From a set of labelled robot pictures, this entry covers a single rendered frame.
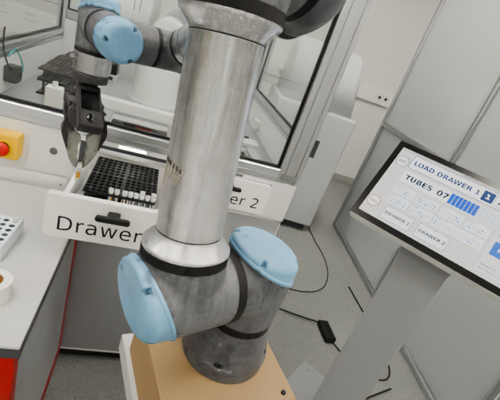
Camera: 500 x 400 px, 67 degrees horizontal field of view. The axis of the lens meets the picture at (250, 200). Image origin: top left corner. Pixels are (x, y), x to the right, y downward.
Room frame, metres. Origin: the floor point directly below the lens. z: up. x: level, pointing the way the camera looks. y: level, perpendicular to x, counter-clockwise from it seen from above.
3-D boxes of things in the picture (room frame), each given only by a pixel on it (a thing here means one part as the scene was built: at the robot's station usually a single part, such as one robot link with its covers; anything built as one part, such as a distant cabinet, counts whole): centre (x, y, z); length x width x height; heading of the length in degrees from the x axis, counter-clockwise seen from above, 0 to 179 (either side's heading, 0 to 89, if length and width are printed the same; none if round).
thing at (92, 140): (0.80, 0.40, 1.01); 0.06 x 0.03 x 0.09; 40
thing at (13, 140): (0.92, 0.69, 0.88); 0.07 x 0.05 x 0.07; 108
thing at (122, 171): (0.93, 0.34, 0.87); 0.22 x 0.18 x 0.06; 18
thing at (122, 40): (0.72, 0.32, 1.28); 0.11 x 0.11 x 0.08; 44
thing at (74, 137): (0.77, 0.42, 1.01); 0.06 x 0.03 x 0.09; 40
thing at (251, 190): (1.14, 0.08, 0.87); 0.29 x 0.02 x 0.11; 108
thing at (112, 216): (0.71, 0.27, 0.91); 0.07 x 0.04 x 0.01; 108
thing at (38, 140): (1.51, 0.50, 0.87); 1.02 x 0.95 x 0.14; 108
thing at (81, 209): (0.74, 0.28, 0.87); 0.29 x 0.02 x 0.11; 108
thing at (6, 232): (0.67, 0.52, 0.78); 0.12 x 0.08 x 0.04; 16
